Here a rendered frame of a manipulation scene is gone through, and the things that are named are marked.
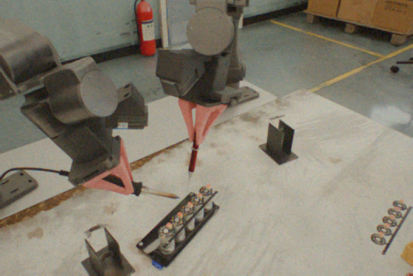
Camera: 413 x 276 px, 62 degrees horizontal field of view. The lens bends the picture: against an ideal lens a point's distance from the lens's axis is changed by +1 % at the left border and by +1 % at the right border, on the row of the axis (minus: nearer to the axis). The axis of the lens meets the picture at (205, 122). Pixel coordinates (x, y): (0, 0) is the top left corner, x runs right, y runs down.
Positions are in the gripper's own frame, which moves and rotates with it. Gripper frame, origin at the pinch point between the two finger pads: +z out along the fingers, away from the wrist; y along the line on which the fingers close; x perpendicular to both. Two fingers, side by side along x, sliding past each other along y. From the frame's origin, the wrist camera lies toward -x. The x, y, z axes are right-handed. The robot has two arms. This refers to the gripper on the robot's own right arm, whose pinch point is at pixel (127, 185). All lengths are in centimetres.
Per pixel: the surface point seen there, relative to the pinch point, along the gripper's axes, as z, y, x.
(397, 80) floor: 175, 185, -139
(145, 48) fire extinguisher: 71, 269, 36
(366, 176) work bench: 35, 8, -38
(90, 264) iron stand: 7.4, -4.5, 12.5
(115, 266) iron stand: 9.4, -5.7, 8.8
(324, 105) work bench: 38, 38, -43
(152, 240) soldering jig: 11.7, -2.2, 3.0
